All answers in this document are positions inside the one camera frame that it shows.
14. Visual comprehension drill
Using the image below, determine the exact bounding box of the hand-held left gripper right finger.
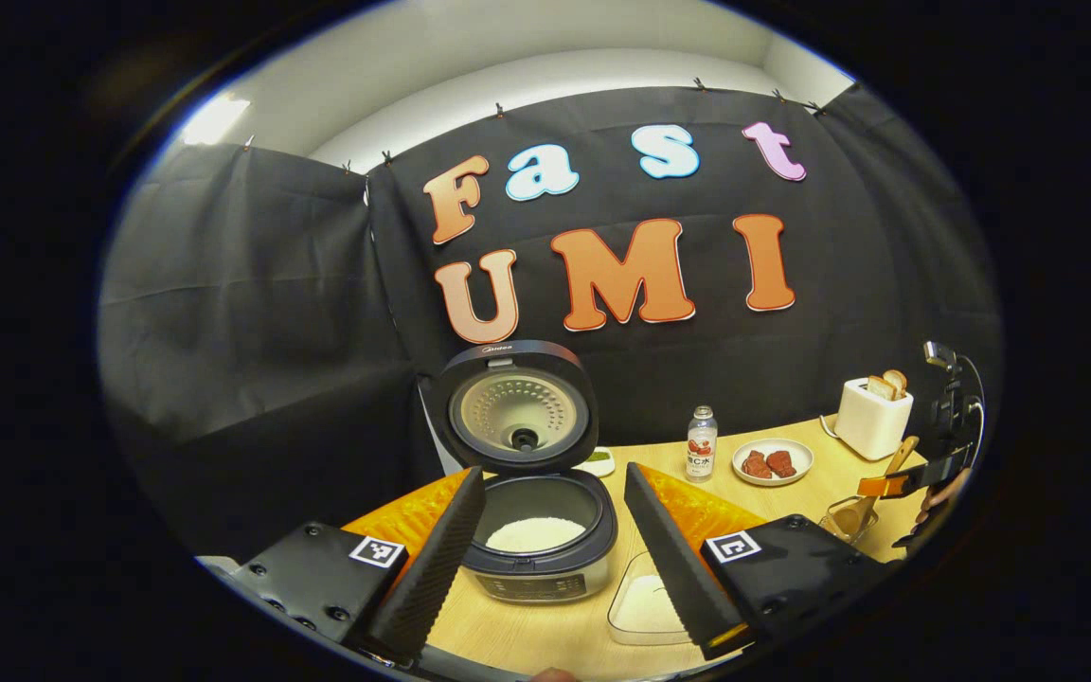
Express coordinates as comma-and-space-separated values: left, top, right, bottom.
623, 462, 892, 661

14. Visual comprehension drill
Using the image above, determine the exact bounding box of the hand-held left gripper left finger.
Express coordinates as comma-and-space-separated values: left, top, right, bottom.
207, 466, 488, 664

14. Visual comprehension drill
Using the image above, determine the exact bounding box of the clear plastic rice box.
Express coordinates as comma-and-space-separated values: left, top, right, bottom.
607, 552, 698, 647

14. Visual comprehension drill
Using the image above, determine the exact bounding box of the wooden spoon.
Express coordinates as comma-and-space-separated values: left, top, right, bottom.
834, 436, 921, 541

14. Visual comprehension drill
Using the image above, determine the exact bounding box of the metal wire chopstick holder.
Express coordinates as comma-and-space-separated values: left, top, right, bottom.
820, 494, 880, 546

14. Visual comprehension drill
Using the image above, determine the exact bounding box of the dark grey rice cooker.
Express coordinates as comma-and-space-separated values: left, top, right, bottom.
432, 339, 619, 604

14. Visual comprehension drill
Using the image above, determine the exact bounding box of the white toaster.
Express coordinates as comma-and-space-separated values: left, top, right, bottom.
834, 377, 914, 462

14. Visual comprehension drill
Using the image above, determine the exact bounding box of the clear drink bottle red label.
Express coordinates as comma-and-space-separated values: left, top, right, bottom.
686, 405, 719, 483

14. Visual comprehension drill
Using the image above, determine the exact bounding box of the white round plate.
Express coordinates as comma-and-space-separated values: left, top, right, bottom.
731, 438, 814, 487

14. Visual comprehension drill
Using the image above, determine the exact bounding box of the black backdrop cloth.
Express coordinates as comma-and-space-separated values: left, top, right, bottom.
98, 83, 1003, 569

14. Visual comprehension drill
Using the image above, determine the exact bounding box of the row of black cloth clips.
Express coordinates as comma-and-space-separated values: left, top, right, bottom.
241, 78, 861, 174

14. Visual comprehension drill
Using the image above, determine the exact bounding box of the long ceiling light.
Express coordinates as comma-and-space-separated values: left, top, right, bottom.
181, 95, 253, 145

